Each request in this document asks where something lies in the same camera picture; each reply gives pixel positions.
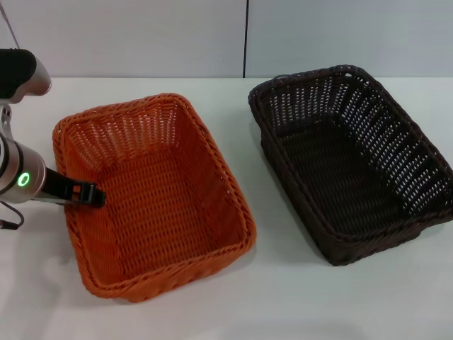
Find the orange woven plastic basket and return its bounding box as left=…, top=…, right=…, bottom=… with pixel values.
left=52, top=92, right=258, bottom=305

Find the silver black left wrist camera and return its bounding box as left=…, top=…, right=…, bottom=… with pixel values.
left=0, top=48, right=52, bottom=104

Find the dark brown woven basket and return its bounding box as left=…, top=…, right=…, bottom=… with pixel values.
left=247, top=64, right=453, bottom=267

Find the silver left camera mount bracket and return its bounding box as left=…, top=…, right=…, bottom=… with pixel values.
left=0, top=102, right=12, bottom=137

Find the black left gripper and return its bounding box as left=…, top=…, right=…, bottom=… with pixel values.
left=39, top=166, right=108, bottom=208

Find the black cable with plug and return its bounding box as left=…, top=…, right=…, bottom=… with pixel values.
left=0, top=200, right=24, bottom=231

